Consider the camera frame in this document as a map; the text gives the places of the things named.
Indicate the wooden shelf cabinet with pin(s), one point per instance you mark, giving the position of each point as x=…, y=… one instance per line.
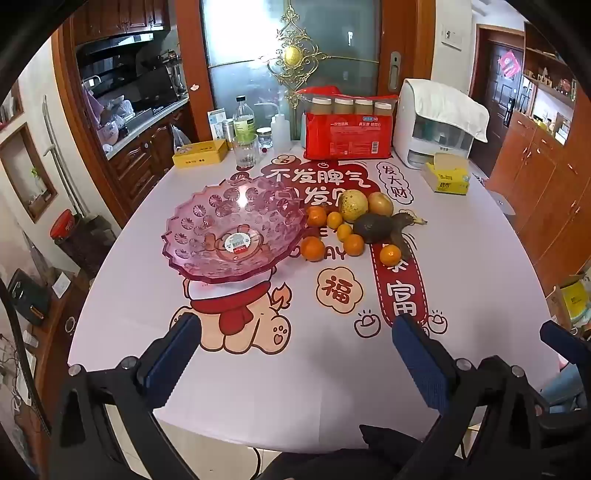
x=545, y=184

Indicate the wooden kitchen base cabinet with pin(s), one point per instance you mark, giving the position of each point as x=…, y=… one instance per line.
x=138, y=157

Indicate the yellow tin box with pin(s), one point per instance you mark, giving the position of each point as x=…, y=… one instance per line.
x=198, y=154

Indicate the white and blue carton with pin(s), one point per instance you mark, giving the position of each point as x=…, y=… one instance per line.
x=214, y=122

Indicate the large wooden wall niche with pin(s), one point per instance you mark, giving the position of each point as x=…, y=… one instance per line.
x=27, y=175

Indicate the cardboard box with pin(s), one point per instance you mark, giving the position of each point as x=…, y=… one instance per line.
x=572, y=300

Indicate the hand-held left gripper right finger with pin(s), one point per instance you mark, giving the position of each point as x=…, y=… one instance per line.
x=420, y=364

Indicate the pink plastic bag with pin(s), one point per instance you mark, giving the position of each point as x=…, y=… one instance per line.
x=94, y=108

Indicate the white squeeze wash bottle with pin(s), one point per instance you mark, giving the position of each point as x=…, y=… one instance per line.
x=280, y=134

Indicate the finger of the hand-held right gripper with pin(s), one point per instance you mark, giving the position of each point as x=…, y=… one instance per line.
x=563, y=344

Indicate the small metal can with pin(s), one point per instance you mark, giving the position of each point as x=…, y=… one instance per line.
x=228, y=130

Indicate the pink plastic fruit bowl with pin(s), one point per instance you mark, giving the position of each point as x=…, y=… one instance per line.
x=198, y=230

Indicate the orange mandarin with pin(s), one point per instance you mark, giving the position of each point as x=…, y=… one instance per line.
x=316, y=216
x=390, y=255
x=354, y=245
x=313, y=249

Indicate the dark green avocado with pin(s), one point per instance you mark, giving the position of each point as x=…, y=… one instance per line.
x=371, y=227

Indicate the dark wooden entrance door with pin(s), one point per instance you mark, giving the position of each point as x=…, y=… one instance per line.
x=494, y=101

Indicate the black appliance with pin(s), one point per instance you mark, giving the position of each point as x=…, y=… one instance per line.
x=27, y=295

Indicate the yellow tissue box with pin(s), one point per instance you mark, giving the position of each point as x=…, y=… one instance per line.
x=450, y=182

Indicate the red door decoration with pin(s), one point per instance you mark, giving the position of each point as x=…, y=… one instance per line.
x=510, y=62

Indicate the clear bottle with green label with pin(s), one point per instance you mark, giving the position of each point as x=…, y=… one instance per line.
x=244, y=122

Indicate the small yellow-orange mandarin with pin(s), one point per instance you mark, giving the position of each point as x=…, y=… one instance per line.
x=344, y=232
x=334, y=219

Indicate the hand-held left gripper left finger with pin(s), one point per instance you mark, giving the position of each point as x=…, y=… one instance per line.
x=171, y=357

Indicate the white towel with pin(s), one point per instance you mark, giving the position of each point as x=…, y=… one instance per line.
x=452, y=106

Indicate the small wooden wall niche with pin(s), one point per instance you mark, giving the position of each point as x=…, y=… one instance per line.
x=11, y=106

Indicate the range hood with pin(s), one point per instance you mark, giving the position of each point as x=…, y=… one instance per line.
x=115, y=44

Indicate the red lid jar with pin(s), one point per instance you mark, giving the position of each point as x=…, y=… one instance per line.
x=64, y=226

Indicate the clear plastic bag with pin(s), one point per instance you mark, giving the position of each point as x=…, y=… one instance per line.
x=180, y=138

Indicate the wooden kitchen wall cabinet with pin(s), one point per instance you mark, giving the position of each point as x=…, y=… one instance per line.
x=120, y=18

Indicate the clear glass tumbler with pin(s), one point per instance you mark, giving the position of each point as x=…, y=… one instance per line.
x=244, y=152

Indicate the dark brown banana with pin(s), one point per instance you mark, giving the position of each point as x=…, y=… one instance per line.
x=400, y=235

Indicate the yellow spotted pear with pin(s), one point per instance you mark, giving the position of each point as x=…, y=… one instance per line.
x=353, y=206

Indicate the white countertop appliance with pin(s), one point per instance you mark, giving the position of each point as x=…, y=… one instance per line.
x=406, y=129

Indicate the frosted glass door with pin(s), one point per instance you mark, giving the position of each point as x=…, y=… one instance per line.
x=231, y=46

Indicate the person's dark clothing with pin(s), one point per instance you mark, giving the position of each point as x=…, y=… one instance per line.
x=346, y=452

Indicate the red yellow apple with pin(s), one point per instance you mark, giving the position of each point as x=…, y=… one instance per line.
x=381, y=203

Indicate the red pack of paper cups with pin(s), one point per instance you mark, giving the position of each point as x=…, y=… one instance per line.
x=346, y=138

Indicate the white light switch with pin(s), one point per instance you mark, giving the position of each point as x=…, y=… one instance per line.
x=451, y=32

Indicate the small glass jar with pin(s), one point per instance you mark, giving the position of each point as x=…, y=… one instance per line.
x=264, y=138

